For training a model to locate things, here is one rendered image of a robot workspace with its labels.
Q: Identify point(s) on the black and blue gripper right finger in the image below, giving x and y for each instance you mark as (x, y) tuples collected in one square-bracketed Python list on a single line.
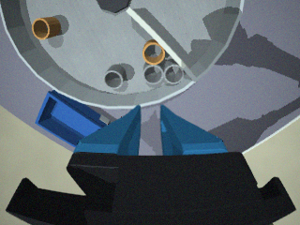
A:
[(185, 138)]

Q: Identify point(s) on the blue open crate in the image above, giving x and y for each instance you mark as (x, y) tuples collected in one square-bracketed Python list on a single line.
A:
[(65, 123)]

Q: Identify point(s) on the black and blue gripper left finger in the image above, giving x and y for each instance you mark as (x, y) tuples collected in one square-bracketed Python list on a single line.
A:
[(117, 137)]

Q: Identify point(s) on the grey metal bushing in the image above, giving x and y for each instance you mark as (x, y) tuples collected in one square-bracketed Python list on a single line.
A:
[(152, 79), (109, 81), (175, 78)]

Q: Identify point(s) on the bronze bushing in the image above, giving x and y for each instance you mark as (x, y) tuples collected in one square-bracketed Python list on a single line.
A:
[(39, 27), (152, 60)]

